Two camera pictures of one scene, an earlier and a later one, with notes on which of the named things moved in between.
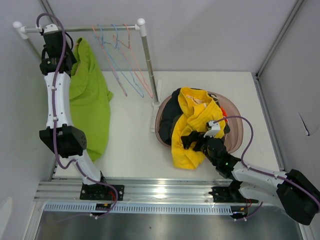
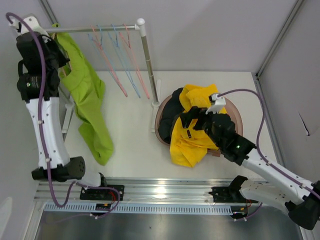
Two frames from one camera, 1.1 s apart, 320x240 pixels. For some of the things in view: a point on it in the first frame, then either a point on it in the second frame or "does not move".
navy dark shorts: [171, 109] does not move
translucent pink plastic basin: [236, 126] does not move
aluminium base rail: [136, 191] does not move
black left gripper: [73, 59] to [52, 44]
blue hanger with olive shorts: [100, 25] to [101, 42]
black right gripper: [194, 136] to [195, 112]
